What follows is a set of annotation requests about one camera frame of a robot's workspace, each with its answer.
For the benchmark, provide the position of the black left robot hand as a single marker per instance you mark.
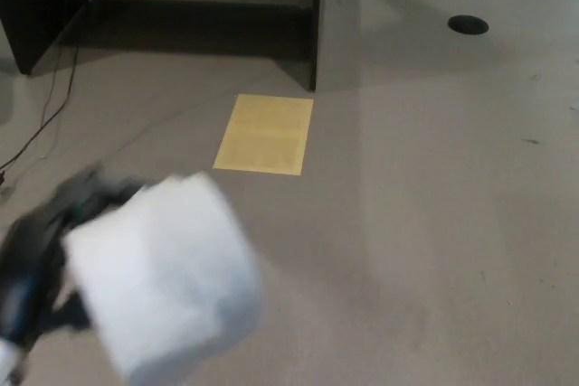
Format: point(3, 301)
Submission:
point(40, 228)

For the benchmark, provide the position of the white toilet paper roll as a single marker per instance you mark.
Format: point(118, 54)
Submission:
point(167, 277)

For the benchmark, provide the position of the black round floor cap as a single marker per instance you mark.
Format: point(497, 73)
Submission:
point(468, 24)

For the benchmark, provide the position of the black and white plug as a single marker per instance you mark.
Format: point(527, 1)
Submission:
point(3, 185)

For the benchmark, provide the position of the dark wooden desk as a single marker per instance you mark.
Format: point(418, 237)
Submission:
point(36, 6)

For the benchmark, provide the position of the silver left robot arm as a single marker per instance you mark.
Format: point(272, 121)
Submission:
point(6, 356)

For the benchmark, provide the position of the yellow paper sheet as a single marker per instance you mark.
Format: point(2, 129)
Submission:
point(263, 135)

